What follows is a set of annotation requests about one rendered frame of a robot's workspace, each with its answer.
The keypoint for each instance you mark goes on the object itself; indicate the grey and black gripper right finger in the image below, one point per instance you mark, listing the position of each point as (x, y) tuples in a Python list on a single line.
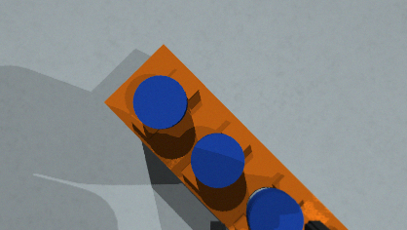
[(315, 225)]

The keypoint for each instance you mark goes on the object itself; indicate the blue cylinder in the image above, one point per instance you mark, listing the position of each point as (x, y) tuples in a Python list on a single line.
[(217, 160), (160, 102), (273, 209)]

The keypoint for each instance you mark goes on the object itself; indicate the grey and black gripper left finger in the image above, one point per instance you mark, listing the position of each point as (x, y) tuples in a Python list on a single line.
[(216, 225)]

